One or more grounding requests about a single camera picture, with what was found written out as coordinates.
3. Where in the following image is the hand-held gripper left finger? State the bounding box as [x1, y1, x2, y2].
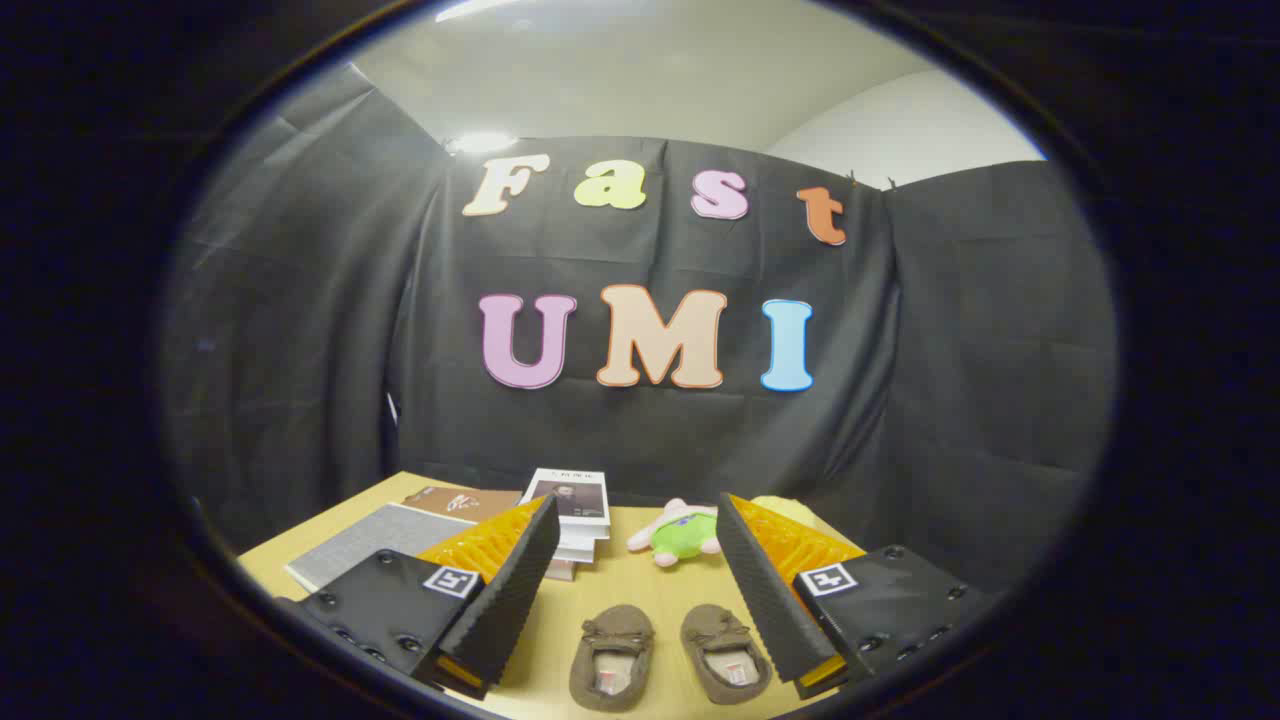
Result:
[272, 493, 562, 701]

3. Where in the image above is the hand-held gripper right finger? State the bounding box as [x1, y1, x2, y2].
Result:
[715, 492, 1004, 701]

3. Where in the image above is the brown suede shoe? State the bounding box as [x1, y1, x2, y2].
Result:
[568, 604, 657, 713]
[680, 603, 773, 706]

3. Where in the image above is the grey fabric storage box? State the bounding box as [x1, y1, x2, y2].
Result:
[285, 502, 479, 593]

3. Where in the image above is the plain white book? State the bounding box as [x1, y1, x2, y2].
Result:
[552, 520, 611, 566]

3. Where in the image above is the yellow plush toy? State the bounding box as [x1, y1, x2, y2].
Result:
[750, 495, 841, 541]

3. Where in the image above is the brown cover book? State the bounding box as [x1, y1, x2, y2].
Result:
[403, 486, 523, 523]

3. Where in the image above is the pink and green plush toy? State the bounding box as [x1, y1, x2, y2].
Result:
[627, 498, 721, 569]

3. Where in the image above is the white portrait cover book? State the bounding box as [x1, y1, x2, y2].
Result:
[520, 468, 611, 528]

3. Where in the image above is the black backdrop cloth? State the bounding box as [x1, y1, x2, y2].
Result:
[160, 65, 1119, 601]

